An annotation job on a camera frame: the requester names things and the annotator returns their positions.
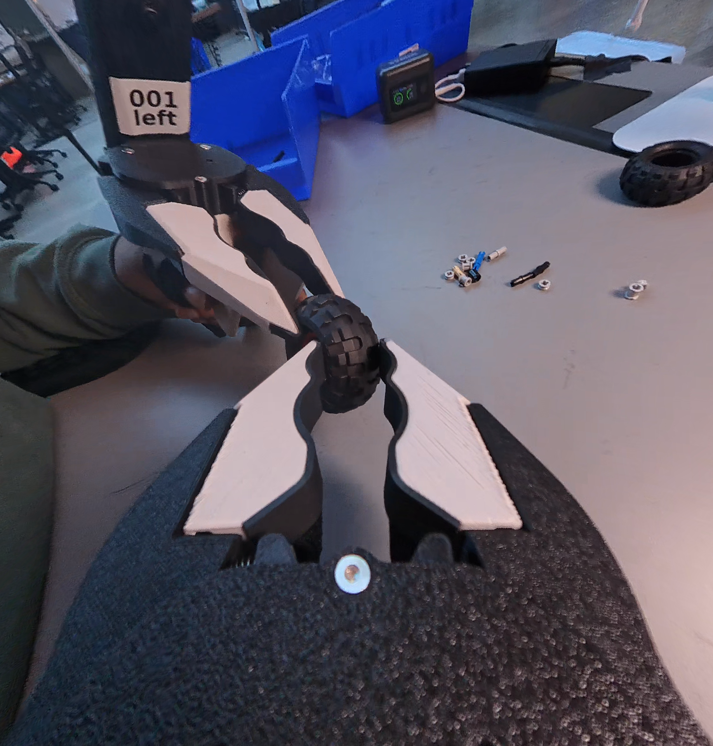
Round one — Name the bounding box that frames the white plastic stand base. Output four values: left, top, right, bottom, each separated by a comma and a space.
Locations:
613, 70, 713, 158

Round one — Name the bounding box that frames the person's left hand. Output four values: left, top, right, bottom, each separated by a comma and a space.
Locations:
112, 234, 217, 324

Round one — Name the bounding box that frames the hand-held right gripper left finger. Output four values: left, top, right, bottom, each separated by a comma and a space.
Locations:
184, 344, 325, 543

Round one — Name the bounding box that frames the person's left forearm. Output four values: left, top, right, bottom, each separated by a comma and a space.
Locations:
0, 228, 142, 374

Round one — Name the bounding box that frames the black office chair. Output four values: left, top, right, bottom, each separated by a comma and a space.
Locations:
0, 111, 68, 234

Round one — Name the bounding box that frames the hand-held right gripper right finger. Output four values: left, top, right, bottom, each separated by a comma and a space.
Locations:
383, 341, 524, 546

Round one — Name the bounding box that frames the small black device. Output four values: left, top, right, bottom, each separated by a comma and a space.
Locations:
377, 53, 436, 123

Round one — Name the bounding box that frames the black power adapter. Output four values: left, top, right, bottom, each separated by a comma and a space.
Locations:
464, 39, 559, 98

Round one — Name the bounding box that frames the black lego wheel red hub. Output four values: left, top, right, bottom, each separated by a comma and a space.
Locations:
296, 294, 383, 412
620, 140, 713, 208

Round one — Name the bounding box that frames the small black lego pin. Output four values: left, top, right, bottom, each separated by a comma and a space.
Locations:
510, 261, 552, 288

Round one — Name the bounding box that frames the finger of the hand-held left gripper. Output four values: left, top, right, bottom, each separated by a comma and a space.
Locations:
145, 201, 301, 336
238, 188, 346, 298

